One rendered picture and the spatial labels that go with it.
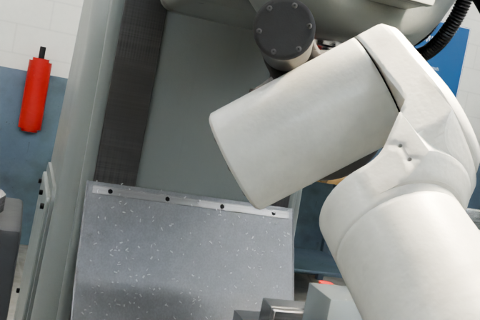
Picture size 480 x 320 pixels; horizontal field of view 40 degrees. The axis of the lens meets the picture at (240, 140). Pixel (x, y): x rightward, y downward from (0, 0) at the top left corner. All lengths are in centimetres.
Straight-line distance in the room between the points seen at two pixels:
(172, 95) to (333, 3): 47
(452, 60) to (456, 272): 557
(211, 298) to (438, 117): 67
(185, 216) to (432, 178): 68
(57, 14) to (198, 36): 384
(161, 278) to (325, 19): 51
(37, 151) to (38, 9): 97
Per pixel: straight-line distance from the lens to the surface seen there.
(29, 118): 463
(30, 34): 477
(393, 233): 29
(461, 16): 93
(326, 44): 59
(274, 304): 69
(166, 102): 96
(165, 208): 96
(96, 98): 95
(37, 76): 462
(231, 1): 71
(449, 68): 582
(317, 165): 37
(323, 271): 464
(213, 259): 97
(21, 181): 482
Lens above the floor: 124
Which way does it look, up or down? 3 degrees down
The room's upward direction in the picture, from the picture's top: 11 degrees clockwise
